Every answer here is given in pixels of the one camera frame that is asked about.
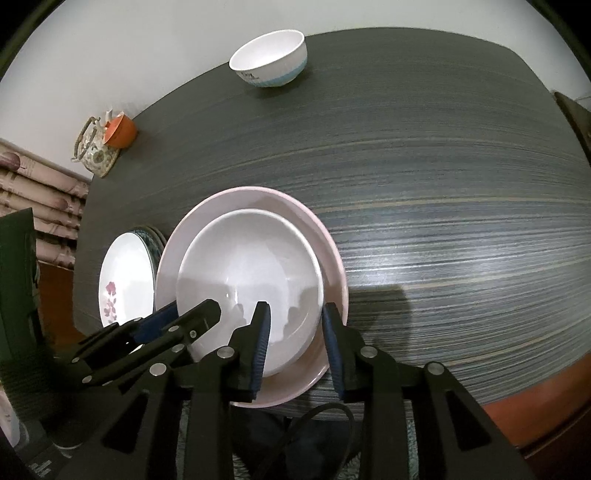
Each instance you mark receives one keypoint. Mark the floral ceramic teapot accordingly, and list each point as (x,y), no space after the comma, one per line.
(97,154)

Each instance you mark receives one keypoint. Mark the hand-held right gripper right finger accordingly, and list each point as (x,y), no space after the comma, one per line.
(332,356)

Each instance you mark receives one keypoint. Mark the pink floral cloth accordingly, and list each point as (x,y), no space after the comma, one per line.
(7,415)

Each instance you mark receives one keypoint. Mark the pink patterned curtain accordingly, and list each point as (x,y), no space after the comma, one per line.
(46,203)

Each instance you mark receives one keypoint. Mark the white plate pink roses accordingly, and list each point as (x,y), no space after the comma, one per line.
(124,267)

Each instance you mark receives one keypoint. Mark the brown wooden cabinet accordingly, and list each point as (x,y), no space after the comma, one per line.
(55,300)

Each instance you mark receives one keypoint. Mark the orange cup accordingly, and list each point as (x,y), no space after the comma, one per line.
(122,131)

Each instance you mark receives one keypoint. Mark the white ribbed bowl black print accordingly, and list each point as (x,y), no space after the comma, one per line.
(258,258)
(263,50)

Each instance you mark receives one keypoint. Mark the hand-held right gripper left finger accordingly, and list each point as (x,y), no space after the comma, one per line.
(262,351)

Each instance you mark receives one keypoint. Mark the dark wooden chair back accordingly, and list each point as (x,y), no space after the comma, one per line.
(577,120)

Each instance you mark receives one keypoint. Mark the blue floral porcelain plate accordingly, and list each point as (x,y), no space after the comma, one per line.
(150,242)

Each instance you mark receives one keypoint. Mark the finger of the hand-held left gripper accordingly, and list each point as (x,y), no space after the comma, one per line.
(157,321)
(203,316)

